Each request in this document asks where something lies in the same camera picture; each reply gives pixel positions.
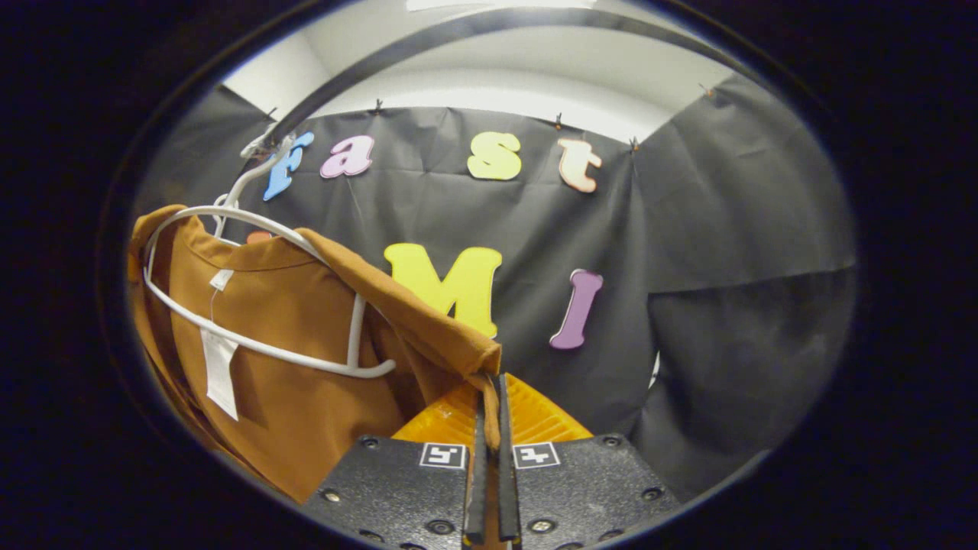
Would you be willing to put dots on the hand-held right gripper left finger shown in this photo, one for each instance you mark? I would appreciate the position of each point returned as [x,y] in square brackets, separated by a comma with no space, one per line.
[397,489]

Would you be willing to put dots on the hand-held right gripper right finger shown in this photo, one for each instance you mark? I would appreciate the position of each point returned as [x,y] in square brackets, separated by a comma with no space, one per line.
[588,489]

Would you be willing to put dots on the brown shirt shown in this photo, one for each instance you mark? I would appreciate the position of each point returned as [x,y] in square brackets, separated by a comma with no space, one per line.
[306,397]

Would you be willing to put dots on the white clothes hanger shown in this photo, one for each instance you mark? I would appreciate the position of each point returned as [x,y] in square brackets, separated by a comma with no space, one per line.
[357,336]

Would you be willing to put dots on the black metal clothes rack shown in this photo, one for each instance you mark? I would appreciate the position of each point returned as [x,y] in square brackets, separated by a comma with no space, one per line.
[458,23]

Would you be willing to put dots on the black backdrop cloth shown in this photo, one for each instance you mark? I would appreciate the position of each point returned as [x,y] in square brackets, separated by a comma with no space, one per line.
[688,229]

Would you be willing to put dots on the row of cloth clips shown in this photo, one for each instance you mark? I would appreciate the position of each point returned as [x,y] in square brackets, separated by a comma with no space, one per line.
[558,121]

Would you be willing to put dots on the ceiling light panel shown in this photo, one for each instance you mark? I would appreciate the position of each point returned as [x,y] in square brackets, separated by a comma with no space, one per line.
[497,4]

